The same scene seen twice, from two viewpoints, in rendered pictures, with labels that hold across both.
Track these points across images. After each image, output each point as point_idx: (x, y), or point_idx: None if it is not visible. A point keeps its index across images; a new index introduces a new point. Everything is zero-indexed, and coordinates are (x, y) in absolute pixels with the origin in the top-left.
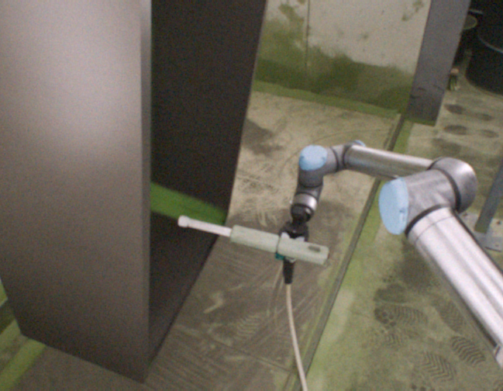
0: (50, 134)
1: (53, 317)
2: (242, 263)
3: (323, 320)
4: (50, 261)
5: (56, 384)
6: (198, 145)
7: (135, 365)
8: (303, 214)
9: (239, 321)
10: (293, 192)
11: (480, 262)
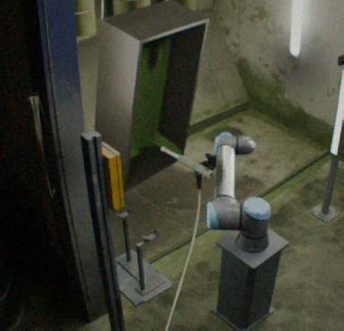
0: (117, 91)
1: None
2: (194, 190)
3: None
4: (108, 131)
5: None
6: (176, 117)
7: (123, 181)
8: (209, 157)
9: (179, 210)
10: (240, 169)
11: (225, 159)
